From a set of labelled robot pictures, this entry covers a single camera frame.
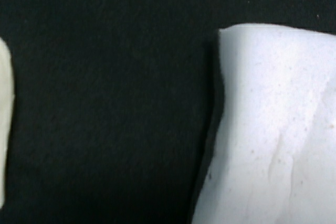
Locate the black tablecloth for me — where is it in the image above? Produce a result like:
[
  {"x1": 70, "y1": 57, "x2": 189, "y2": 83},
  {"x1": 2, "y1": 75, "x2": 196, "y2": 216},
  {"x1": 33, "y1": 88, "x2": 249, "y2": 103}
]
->
[{"x1": 1, "y1": 0, "x2": 335, "y2": 223}]

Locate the small white crumpled object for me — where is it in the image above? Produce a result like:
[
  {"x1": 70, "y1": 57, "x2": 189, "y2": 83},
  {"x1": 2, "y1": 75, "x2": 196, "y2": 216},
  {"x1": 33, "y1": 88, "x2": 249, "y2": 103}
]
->
[{"x1": 1, "y1": 39, "x2": 15, "y2": 208}]

